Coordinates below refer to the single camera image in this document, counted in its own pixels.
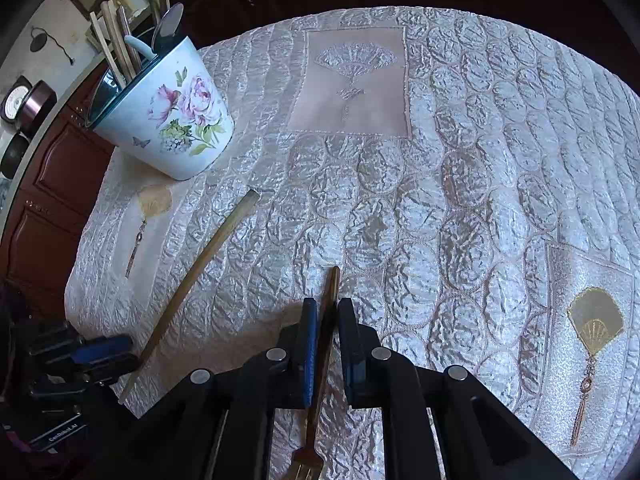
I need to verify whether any pale blue ceramic spoon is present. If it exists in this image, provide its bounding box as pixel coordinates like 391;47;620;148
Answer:
123;35;157;62

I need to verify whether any steel spoon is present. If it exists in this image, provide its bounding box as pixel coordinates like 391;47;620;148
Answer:
149;2;186;55

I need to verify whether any black round wall hanger cord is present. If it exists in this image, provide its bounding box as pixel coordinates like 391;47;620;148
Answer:
29;26;76;66

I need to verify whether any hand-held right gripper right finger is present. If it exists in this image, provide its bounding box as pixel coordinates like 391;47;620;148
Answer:
337;297;576;480

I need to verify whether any metal chopstick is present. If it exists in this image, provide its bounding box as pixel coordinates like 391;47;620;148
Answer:
116;6;144;75

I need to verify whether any black inner pot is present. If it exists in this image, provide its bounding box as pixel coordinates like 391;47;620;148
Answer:
0;132;31;181

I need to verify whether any brass fork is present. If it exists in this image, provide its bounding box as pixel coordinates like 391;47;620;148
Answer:
282;266;342;480

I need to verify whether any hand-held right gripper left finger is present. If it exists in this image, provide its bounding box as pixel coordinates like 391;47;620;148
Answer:
117;297;319;480

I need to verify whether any pink rice cooker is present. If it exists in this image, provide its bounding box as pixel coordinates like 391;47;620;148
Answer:
0;75;57;127

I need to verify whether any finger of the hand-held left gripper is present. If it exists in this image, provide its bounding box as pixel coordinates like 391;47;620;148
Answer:
29;353;142;398
29;322;134;364

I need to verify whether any white floral cup teal rim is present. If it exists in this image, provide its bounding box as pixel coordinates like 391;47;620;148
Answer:
85;35;236;182

